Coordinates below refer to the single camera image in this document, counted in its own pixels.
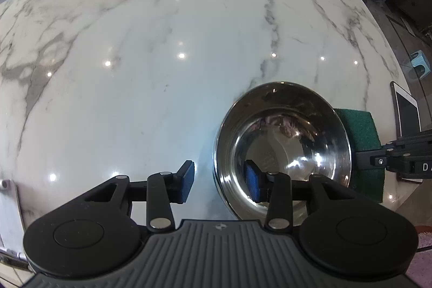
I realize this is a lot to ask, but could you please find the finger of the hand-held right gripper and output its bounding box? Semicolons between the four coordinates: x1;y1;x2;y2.
356;147;395;173
385;129;432;154

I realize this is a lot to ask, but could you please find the steel bowl with blue outside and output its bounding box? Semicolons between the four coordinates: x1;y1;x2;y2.
212;82;352;228

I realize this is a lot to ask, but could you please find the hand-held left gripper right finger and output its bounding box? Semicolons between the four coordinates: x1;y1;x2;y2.
244;160;379;234

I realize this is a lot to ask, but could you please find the green scouring pad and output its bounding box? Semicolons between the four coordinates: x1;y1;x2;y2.
332;108;387;204

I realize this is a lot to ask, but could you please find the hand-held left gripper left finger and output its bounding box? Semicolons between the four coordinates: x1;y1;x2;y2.
67;160;195;234

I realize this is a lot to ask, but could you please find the blue plastic stool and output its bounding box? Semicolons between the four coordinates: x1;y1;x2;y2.
410;52;432;79

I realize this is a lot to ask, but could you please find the white tablet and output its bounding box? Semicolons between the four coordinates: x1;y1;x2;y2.
390;80;432;185

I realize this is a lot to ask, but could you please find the purple fuzzy cloth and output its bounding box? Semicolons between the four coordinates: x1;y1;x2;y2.
403;224;432;288

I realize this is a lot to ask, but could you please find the white metal stand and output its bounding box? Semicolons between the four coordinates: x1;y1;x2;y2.
0;178;29;272

